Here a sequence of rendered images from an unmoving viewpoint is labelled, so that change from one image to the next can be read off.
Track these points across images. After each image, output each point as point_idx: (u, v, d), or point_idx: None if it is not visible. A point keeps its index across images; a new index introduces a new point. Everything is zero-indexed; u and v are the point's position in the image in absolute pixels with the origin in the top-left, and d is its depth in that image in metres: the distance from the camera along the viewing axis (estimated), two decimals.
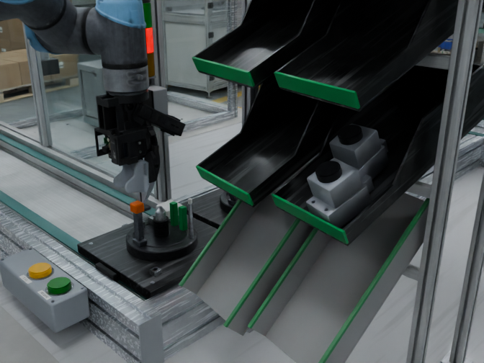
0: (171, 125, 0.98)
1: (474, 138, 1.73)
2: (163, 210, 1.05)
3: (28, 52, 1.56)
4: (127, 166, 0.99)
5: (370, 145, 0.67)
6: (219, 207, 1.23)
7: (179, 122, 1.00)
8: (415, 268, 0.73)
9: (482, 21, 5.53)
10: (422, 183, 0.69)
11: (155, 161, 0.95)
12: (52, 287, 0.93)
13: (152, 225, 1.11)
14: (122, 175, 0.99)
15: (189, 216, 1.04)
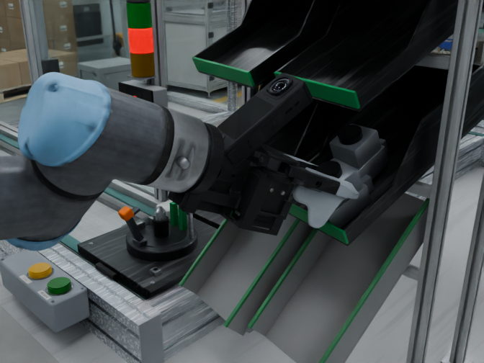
0: (287, 114, 0.54)
1: (474, 138, 1.73)
2: (163, 210, 1.05)
3: (28, 52, 1.56)
4: None
5: (370, 146, 0.67)
6: None
7: (293, 94, 0.53)
8: (415, 268, 0.73)
9: (482, 21, 5.53)
10: (422, 183, 0.69)
11: (310, 184, 0.55)
12: (52, 287, 0.93)
13: (152, 225, 1.11)
14: None
15: (189, 216, 1.04)
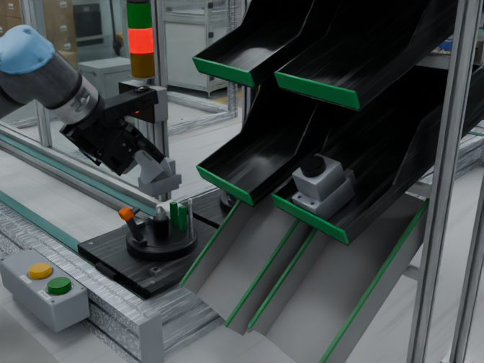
0: (142, 104, 0.93)
1: (474, 138, 1.73)
2: (163, 210, 1.05)
3: None
4: None
5: (333, 178, 0.65)
6: (219, 207, 1.23)
7: (148, 93, 0.93)
8: (415, 268, 0.73)
9: (482, 21, 5.53)
10: (422, 183, 0.69)
11: (148, 148, 0.92)
12: (52, 287, 0.93)
13: (152, 225, 1.11)
14: None
15: (189, 216, 1.04)
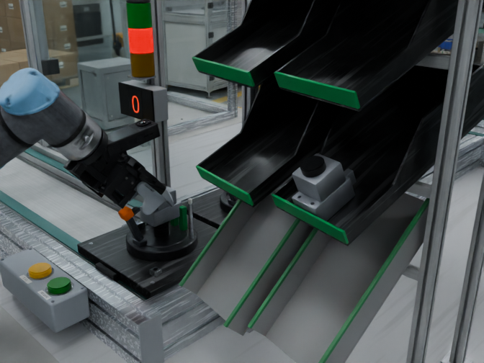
0: (145, 137, 0.95)
1: (474, 138, 1.73)
2: None
3: (28, 52, 1.56)
4: None
5: (333, 178, 0.65)
6: (219, 207, 1.23)
7: (150, 127, 0.95)
8: (415, 268, 0.73)
9: (482, 21, 5.53)
10: (422, 183, 0.69)
11: (149, 180, 0.95)
12: (52, 287, 0.93)
13: None
14: None
15: (189, 216, 1.04)
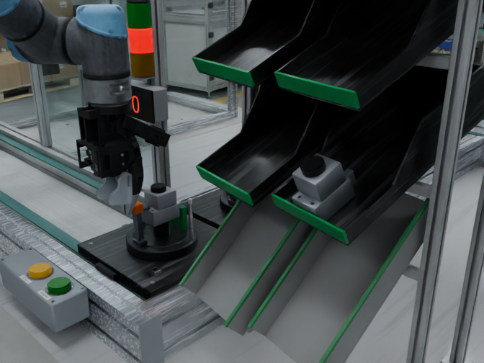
0: (155, 136, 0.97)
1: (474, 138, 1.73)
2: None
3: None
4: (110, 178, 0.97)
5: (333, 178, 0.65)
6: (219, 207, 1.23)
7: (164, 132, 0.98)
8: (415, 268, 0.73)
9: (482, 21, 5.53)
10: (422, 183, 0.69)
11: (138, 173, 0.93)
12: (52, 287, 0.93)
13: None
14: (106, 187, 0.97)
15: (189, 216, 1.04)
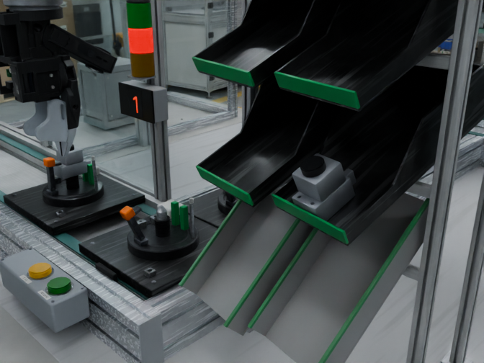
0: (96, 57, 0.78)
1: (474, 138, 1.73)
2: None
3: None
4: (41, 109, 0.79)
5: (333, 178, 0.65)
6: (126, 247, 1.07)
7: (108, 54, 0.80)
8: (415, 268, 0.73)
9: (482, 21, 5.53)
10: (422, 183, 0.69)
11: (73, 100, 0.75)
12: (52, 287, 0.93)
13: None
14: (35, 120, 0.79)
15: (93, 171, 1.25)
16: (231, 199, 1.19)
